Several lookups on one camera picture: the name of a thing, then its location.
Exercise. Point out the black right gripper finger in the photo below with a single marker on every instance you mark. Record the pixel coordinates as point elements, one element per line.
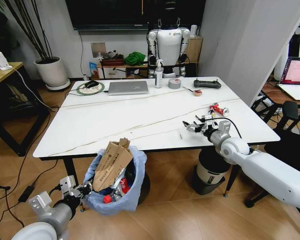
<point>193,128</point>
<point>202,118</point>

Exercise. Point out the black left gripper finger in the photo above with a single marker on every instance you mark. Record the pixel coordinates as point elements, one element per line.
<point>88,193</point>
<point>88,185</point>

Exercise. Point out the trash bin with blue bag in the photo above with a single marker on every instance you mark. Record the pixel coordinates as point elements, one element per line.
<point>137,180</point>

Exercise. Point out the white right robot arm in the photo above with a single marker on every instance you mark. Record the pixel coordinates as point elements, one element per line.
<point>265,165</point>

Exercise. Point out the white and black bin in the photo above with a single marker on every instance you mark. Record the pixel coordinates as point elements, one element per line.
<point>210,172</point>

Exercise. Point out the crushed red soda can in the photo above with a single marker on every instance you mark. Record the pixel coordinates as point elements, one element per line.
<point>218,109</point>

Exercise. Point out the red bottle cap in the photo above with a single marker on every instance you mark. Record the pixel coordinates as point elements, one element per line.
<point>107,199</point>

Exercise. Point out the small brown red food scrap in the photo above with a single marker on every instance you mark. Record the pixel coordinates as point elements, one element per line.
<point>197,93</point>

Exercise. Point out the brown cardboard box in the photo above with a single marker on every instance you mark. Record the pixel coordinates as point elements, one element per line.
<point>112,162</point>

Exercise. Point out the thin dark stick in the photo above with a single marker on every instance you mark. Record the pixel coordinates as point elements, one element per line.
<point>188,88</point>

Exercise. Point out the black remote controller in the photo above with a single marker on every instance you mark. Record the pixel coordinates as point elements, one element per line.
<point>207,84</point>

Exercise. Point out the black power adapter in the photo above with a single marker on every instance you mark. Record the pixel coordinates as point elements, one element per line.
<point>26,193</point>

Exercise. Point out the white table with black legs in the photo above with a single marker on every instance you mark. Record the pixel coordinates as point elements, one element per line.
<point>140,117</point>

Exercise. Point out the clear spray bottle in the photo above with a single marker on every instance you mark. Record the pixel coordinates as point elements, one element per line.
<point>158,77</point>

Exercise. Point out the wooden cabinet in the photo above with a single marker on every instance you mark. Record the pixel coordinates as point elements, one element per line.
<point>195,50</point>

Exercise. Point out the silver laptop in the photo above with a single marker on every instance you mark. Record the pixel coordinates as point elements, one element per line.
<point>128,87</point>

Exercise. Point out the white humanoid robot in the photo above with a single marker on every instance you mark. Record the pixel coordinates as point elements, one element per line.
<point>168,47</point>

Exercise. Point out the black office chair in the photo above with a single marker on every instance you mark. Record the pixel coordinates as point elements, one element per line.
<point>290,140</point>

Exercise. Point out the white box on cabinet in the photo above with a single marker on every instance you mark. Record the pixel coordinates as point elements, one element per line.
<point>193,31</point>

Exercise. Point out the green cloth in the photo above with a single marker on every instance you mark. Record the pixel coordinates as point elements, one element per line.
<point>134,59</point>

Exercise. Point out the low wooden shelf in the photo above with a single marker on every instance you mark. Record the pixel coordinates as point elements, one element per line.
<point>117,70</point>

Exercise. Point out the round green-rimmed mouse pad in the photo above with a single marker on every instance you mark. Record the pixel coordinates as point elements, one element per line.
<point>100,89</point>

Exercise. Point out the black computer mouse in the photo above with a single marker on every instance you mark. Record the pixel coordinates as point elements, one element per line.
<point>91,84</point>

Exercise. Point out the open laptop pink screen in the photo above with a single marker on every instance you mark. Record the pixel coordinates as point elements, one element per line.
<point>296,75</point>

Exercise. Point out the dark wooden tray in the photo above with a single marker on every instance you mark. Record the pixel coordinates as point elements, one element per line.
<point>112,61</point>

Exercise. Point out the panda plush toy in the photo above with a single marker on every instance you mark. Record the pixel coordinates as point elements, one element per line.
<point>112,54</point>

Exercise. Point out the blue snack pack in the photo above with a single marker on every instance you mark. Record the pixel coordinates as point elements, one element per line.
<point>93,70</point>

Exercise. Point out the white plant pot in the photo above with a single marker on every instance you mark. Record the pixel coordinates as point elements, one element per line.
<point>51,72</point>

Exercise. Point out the white desk device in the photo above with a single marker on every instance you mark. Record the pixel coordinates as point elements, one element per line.
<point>0,60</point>

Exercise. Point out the tall dark plant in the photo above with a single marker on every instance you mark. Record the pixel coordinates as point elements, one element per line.
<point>32,27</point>

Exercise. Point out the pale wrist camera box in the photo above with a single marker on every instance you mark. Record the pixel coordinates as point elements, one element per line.
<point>68,186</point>
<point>208,117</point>

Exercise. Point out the grey duct tape roll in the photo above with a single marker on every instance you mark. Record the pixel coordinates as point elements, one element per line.
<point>175,83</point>

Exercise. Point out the wooden side desk black frame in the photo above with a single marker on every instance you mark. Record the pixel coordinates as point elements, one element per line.
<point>5,105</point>

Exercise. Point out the black wall television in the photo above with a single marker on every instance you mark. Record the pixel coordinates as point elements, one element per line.
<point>110,12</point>

